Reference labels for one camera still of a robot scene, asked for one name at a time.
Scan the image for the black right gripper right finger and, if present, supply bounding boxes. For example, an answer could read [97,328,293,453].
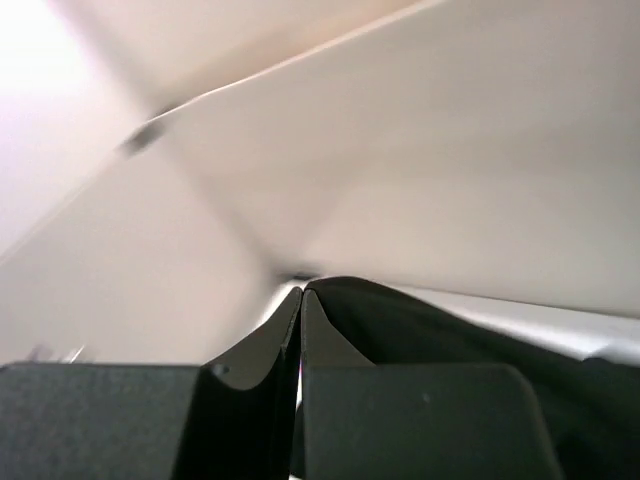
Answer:
[301,290,563,479]

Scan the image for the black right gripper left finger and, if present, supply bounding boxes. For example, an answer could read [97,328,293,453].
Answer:
[173,287,303,479]

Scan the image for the black shorts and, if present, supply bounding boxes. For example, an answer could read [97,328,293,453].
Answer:
[307,277,639,479]

